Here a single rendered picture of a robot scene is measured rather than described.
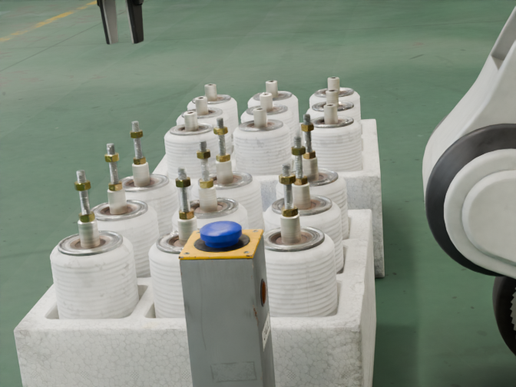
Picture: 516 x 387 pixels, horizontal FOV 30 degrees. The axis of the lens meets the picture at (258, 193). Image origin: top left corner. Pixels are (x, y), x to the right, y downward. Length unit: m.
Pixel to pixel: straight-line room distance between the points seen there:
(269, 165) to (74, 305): 0.57
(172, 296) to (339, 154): 0.57
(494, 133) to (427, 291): 0.72
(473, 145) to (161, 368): 0.44
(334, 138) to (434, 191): 0.70
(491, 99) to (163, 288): 0.43
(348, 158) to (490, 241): 0.75
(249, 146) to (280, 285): 0.56
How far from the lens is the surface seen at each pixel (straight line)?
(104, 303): 1.12
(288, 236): 1.07
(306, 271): 1.05
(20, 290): 1.73
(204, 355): 0.93
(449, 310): 1.50
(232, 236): 0.89
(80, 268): 1.10
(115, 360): 1.10
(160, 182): 1.34
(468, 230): 0.86
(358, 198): 1.57
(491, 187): 0.85
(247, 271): 0.88
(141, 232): 1.22
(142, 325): 1.08
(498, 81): 0.88
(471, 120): 0.88
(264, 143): 1.58
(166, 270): 1.08
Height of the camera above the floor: 0.63
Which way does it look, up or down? 17 degrees down
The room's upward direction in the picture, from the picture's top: 5 degrees counter-clockwise
